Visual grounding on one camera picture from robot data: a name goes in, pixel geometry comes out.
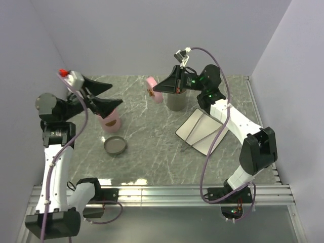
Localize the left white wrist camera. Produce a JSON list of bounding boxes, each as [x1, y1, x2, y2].
[[58, 69, 85, 91]]

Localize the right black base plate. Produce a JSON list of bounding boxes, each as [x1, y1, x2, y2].
[[205, 187, 253, 204]]

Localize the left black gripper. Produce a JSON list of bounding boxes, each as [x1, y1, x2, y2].
[[61, 74, 123, 121]]

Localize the aluminium frame rail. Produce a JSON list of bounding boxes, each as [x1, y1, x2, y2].
[[28, 185, 297, 208]]

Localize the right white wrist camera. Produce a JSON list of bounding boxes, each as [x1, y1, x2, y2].
[[174, 47, 191, 67]]

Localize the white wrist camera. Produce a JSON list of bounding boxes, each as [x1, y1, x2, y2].
[[174, 47, 191, 67], [58, 69, 85, 91]]

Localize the metal food tongs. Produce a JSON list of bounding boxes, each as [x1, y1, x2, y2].
[[181, 115, 225, 152]]

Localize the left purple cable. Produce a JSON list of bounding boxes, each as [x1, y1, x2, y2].
[[39, 72, 124, 241]]

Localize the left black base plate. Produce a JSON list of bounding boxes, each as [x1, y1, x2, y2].
[[89, 188, 119, 205]]

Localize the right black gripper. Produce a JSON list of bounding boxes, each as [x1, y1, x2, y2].
[[153, 66, 207, 95]]

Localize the pink round lid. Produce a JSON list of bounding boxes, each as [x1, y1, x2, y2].
[[145, 76, 163, 104]]

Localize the grey round lid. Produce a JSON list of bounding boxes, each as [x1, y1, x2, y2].
[[103, 136, 127, 156]]

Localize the tall grey cylinder container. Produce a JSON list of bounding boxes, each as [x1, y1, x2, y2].
[[167, 90, 187, 111]]

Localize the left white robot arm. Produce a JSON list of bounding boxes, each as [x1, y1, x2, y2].
[[25, 74, 123, 242]]

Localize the pink cup container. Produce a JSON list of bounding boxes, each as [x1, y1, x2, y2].
[[97, 108, 121, 133]]

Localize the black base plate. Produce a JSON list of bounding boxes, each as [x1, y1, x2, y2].
[[205, 187, 253, 204], [89, 188, 119, 205]]

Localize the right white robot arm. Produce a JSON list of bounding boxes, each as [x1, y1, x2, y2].
[[152, 64, 277, 203]]

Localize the white square plate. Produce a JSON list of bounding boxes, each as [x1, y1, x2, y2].
[[175, 108, 230, 155]]

